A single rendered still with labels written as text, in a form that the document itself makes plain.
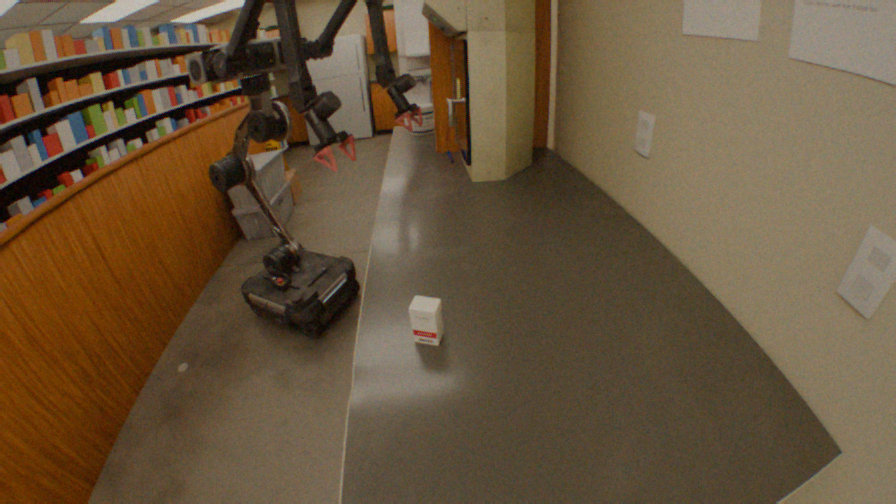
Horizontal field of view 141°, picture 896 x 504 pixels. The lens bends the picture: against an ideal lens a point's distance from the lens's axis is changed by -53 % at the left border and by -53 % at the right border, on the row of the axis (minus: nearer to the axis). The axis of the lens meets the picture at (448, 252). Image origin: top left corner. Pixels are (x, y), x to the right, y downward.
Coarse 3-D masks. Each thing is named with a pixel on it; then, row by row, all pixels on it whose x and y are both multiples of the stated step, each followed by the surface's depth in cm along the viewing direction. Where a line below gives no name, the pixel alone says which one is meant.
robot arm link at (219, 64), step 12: (252, 0) 77; (264, 0) 80; (240, 12) 80; (252, 12) 80; (240, 24) 83; (252, 24) 85; (240, 36) 85; (228, 48) 89; (240, 48) 90; (216, 60) 91; (228, 60) 90; (216, 72) 94; (228, 72) 93
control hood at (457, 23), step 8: (424, 0) 77; (432, 0) 77; (440, 0) 77; (448, 0) 78; (456, 0) 78; (464, 0) 78; (424, 8) 87; (432, 8) 79; (440, 8) 79; (448, 8) 79; (456, 8) 79; (464, 8) 79; (424, 16) 103; (440, 16) 81; (448, 16) 80; (456, 16) 80; (464, 16) 80; (448, 24) 84; (456, 24) 82; (464, 24) 82; (456, 32) 88
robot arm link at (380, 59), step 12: (372, 0) 111; (384, 0) 117; (372, 12) 114; (372, 24) 117; (384, 24) 119; (372, 36) 120; (384, 36) 120; (384, 48) 122; (384, 60) 124; (384, 72) 127
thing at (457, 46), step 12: (456, 48) 100; (456, 60) 103; (456, 72) 107; (456, 84) 111; (456, 96) 115; (456, 108) 119; (456, 120) 123; (468, 120) 98; (468, 132) 100; (468, 144) 102; (468, 156) 104
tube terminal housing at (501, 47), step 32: (480, 0) 78; (512, 0) 81; (480, 32) 83; (512, 32) 86; (480, 64) 88; (512, 64) 91; (480, 96) 94; (512, 96) 97; (480, 128) 99; (512, 128) 103; (480, 160) 105; (512, 160) 109
